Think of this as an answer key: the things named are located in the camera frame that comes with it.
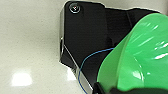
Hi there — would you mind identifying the green plastic bowl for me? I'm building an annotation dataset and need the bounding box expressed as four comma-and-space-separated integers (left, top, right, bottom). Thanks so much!
96, 12, 168, 93

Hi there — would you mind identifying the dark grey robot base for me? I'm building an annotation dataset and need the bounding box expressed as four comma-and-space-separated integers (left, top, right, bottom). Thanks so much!
58, 0, 162, 94

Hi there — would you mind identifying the thin blue cable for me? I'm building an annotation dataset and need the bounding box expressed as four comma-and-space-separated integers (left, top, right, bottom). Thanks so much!
75, 47, 116, 91

